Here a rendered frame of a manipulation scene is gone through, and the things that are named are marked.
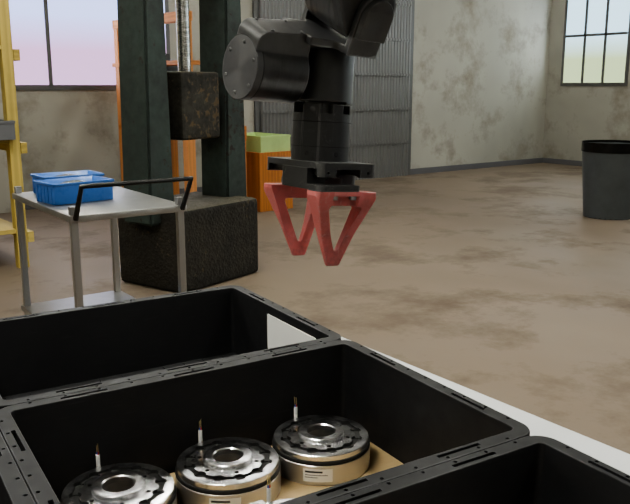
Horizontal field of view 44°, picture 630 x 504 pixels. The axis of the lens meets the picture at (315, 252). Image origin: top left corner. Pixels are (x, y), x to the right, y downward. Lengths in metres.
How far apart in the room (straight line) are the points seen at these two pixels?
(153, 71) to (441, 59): 7.19
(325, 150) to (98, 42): 7.83
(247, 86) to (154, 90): 3.96
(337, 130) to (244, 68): 0.11
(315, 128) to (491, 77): 11.42
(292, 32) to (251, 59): 0.04
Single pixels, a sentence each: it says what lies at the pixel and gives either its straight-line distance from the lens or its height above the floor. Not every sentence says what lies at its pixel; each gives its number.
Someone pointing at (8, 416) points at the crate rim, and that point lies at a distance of 0.77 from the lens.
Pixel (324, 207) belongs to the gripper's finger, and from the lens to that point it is 0.72.
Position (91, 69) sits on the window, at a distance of 8.49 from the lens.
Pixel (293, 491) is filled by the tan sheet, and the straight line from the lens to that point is 0.81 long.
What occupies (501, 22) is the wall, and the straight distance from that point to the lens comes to 12.30.
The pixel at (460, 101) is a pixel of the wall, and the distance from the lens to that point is 11.66.
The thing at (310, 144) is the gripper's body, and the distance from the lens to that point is 0.74.
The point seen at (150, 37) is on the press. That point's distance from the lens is 4.65.
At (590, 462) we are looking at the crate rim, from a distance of 0.68.
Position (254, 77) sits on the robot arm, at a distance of 0.69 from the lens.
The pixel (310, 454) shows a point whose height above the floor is 0.86.
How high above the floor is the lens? 1.22
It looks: 12 degrees down
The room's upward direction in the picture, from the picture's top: straight up
